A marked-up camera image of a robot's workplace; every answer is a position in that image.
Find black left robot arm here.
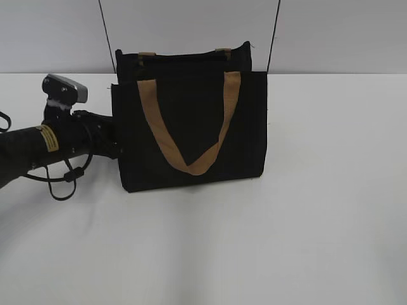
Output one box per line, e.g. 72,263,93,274
1,111,120,187

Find black tote bag tan handles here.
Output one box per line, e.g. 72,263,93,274
111,42,268,193

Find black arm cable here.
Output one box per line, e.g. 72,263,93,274
25,111,95,201

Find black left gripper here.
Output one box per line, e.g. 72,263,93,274
72,111,118,159

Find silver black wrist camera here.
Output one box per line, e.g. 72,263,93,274
42,74,88,111

